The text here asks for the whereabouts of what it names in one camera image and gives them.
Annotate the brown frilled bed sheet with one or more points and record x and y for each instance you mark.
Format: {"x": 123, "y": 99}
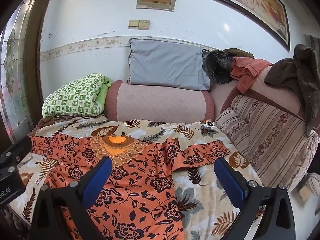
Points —
{"x": 51, "y": 126}

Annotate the grey pillow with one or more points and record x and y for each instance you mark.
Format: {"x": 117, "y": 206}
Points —
{"x": 164, "y": 63}

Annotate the beige wall switch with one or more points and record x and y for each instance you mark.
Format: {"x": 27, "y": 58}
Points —
{"x": 144, "y": 25}
{"x": 133, "y": 24}

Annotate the beige leaf print blanket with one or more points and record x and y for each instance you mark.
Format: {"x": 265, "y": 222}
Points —
{"x": 205, "y": 209}

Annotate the pink bolster cushion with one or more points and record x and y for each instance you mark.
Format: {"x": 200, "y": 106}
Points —
{"x": 126, "y": 102}

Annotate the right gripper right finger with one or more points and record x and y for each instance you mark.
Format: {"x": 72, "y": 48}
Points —
{"x": 277, "y": 221}

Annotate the right beige wall switch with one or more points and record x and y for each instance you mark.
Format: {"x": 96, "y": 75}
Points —
{"x": 144, "y": 25}

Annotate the framed landscape painting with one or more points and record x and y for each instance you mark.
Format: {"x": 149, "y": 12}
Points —
{"x": 270, "y": 14}

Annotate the small striped cushion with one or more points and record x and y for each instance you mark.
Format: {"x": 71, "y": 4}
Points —
{"x": 236, "y": 129}

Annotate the dark brown fleece blanket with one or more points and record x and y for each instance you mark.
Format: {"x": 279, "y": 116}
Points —
{"x": 301, "y": 75}

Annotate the black furry garment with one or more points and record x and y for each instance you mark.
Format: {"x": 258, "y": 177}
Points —
{"x": 218, "y": 65}

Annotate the salmon orange towel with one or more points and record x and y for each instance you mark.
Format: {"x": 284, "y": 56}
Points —
{"x": 245, "y": 71}

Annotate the striped floral cushion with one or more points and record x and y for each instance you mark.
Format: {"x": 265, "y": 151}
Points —
{"x": 279, "y": 149}

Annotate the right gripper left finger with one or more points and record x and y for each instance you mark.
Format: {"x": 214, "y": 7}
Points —
{"x": 48, "y": 221}

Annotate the stained glass wooden door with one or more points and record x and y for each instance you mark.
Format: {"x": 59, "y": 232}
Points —
{"x": 21, "y": 93}

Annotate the orange black floral garment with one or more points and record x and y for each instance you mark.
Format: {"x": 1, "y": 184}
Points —
{"x": 138, "y": 199}

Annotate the green white checkered pillow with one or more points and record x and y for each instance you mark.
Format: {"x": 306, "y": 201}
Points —
{"x": 82, "y": 97}

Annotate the left beige wall switch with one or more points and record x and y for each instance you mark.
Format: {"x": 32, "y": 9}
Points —
{"x": 133, "y": 24}

